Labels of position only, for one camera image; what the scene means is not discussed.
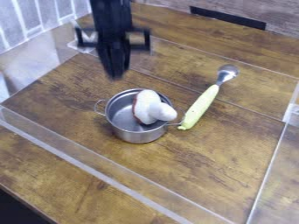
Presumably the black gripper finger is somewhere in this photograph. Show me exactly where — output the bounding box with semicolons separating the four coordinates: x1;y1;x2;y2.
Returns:
116;47;131;77
97;47;116;80

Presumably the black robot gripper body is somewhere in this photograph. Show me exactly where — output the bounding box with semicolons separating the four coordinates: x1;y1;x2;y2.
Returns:
89;0;151;51

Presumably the silver metal pot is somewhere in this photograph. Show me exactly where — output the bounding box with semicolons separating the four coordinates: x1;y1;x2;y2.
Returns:
93;88;183;144

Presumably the red and white plush mushroom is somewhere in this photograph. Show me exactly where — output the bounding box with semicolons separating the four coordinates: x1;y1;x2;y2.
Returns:
132;89;177;125

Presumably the black bar on table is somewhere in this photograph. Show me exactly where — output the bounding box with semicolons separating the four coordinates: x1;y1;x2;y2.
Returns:
189;6;267;31

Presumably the clear acrylic barrier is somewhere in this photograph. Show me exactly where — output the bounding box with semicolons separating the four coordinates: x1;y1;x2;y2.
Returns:
0;105;235;224

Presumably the clear acrylic bracket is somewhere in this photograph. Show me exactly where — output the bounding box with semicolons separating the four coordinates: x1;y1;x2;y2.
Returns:
66;21;98;53

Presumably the green handled metal spoon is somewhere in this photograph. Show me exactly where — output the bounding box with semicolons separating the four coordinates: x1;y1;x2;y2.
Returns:
177;65;239;130

